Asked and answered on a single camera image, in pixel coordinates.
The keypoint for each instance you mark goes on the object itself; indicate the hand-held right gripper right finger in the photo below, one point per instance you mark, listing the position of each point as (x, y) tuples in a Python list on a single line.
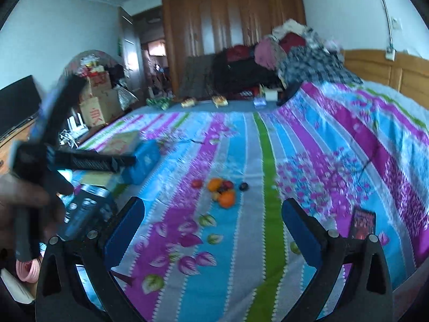
[(301, 234)]

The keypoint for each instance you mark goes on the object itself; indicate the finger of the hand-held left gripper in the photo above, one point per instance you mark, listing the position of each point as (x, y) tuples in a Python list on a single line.
[(62, 107), (94, 162)]

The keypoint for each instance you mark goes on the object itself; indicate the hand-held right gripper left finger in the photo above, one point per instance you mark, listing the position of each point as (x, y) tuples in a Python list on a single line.
[(125, 228)]

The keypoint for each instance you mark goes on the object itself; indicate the person's left hand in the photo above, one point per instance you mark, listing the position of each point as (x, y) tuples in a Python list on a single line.
[(6, 208)]

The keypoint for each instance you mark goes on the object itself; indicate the white upright device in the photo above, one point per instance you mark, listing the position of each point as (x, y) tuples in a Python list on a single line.
[(75, 122)]

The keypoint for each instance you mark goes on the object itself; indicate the wooden dresser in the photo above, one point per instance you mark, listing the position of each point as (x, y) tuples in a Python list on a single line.
[(5, 156)]

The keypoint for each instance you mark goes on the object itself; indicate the black printed box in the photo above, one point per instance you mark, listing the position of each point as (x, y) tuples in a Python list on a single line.
[(97, 208)]

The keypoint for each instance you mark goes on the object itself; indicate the long beige box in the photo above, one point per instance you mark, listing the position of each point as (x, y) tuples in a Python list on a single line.
[(122, 141)]

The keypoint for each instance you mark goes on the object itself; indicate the printed cardboard box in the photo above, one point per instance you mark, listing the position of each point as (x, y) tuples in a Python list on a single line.
[(97, 112), (99, 82)]

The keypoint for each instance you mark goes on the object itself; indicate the black television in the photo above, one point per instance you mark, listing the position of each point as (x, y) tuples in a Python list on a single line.
[(16, 104)]

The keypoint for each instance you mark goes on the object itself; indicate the blue cardboard box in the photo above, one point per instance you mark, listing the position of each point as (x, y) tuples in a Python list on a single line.
[(142, 159)]

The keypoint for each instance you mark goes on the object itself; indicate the plastic wrapped gift basket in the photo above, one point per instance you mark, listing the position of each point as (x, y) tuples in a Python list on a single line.
[(88, 58)]

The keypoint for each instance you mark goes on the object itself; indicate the black smartphone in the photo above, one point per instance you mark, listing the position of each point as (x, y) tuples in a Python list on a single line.
[(363, 223)]

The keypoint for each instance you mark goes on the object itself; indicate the silver foil bag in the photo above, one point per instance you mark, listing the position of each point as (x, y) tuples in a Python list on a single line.
[(126, 97)]

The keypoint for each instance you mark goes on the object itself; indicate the dark purple plum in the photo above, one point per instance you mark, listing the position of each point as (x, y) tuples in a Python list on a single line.
[(243, 186)]

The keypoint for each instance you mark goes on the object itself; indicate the orange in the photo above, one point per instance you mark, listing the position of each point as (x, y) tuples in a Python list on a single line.
[(214, 184), (227, 199)]

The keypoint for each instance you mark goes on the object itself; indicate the red tomato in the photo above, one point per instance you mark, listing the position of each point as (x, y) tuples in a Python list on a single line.
[(197, 183), (228, 185)]

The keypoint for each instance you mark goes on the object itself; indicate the floral striped bedsheet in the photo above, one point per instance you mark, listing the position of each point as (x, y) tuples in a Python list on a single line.
[(254, 161)]

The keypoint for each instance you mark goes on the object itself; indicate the green vegetable bag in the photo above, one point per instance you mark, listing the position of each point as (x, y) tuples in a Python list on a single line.
[(160, 102)]

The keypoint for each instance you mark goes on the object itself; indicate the room door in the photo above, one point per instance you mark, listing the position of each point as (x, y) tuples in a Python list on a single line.
[(129, 47)]

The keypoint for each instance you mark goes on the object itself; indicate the small tan fruit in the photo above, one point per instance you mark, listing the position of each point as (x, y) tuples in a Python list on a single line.
[(216, 195)]

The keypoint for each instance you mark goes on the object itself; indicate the yellow snack pack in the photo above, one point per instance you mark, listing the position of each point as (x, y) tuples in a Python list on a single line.
[(188, 102), (219, 100)]

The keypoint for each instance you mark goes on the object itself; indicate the white book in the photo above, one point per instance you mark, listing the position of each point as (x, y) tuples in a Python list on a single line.
[(13, 290)]

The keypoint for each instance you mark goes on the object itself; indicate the brown checked cloth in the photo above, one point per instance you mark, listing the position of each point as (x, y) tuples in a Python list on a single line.
[(194, 75)]

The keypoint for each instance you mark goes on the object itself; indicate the small blue white box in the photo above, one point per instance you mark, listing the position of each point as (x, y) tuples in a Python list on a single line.
[(259, 102)]

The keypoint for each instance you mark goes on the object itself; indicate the dark navy cloth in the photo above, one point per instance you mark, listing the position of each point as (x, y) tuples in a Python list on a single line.
[(288, 94)]

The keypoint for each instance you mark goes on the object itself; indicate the grey plaid shirt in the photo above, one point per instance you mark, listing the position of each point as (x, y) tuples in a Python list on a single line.
[(311, 63)]

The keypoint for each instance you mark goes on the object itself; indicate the black clothes pile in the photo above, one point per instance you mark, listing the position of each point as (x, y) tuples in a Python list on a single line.
[(241, 70)]

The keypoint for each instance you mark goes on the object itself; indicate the wooden headboard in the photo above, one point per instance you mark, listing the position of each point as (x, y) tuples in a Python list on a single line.
[(388, 72)]

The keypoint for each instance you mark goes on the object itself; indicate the pink and red clothes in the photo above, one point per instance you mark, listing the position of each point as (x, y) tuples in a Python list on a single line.
[(271, 48)]

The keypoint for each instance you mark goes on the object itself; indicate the wooden wardrobe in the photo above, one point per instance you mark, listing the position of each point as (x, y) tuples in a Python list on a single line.
[(231, 23)]

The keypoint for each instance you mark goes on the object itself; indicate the white patterned cloth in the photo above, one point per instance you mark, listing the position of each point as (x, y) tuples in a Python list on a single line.
[(295, 28)]

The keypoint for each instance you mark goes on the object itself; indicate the white wall socket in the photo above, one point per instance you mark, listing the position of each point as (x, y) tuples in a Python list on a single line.
[(390, 53)]

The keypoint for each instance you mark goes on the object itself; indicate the white wall switch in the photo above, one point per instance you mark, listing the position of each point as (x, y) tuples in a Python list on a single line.
[(397, 23)]

